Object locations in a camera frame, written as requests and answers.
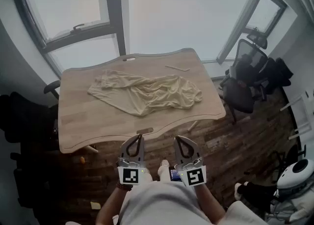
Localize beige cloth garment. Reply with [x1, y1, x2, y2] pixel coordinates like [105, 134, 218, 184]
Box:
[87, 69, 203, 117]

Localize black-framed hinged window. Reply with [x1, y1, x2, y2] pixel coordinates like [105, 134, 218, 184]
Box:
[11, 0, 121, 55]

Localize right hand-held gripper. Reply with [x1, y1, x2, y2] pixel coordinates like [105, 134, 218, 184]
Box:
[173, 135, 207, 187]

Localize person's left forearm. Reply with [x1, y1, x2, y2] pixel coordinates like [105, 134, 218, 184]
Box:
[95, 184, 133, 225]

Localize wooden bead bracelet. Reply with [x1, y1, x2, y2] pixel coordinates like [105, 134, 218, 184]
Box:
[117, 182, 133, 192]

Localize white dome-shaped device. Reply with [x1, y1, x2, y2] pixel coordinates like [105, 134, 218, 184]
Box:
[277, 159, 314, 197]

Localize person's right forearm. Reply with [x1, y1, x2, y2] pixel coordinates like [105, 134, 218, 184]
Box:
[195, 184, 226, 222]

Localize person's beige trousers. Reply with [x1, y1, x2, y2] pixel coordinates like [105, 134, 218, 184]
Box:
[143, 166, 170, 184]

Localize black mesh headrest office chair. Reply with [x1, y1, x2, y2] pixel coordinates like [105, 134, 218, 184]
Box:
[219, 32, 269, 124]

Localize small blue-screen monitor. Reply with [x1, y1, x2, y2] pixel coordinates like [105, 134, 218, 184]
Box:
[169, 167, 183, 182]

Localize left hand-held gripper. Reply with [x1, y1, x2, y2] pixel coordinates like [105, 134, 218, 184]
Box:
[116, 134, 148, 186]

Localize grey-framed window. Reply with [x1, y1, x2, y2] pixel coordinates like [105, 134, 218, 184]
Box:
[217, 0, 288, 64]

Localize person's grey shirt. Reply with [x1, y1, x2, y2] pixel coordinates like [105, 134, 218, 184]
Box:
[119, 181, 270, 225]

